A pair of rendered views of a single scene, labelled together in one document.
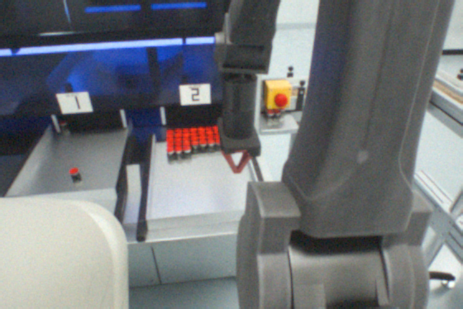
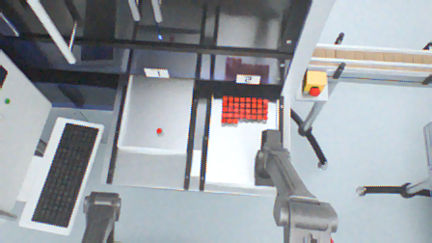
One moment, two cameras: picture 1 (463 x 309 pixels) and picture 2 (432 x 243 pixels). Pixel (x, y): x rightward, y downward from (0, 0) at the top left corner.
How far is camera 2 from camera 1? 0.96 m
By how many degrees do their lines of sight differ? 33
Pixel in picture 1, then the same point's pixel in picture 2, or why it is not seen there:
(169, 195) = (219, 156)
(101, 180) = (175, 133)
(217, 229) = (245, 190)
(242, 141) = (265, 180)
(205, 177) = (245, 144)
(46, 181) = (138, 127)
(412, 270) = not seen: outside the picture
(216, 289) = not seen: hidden behind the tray
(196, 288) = not seen: hidden behind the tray
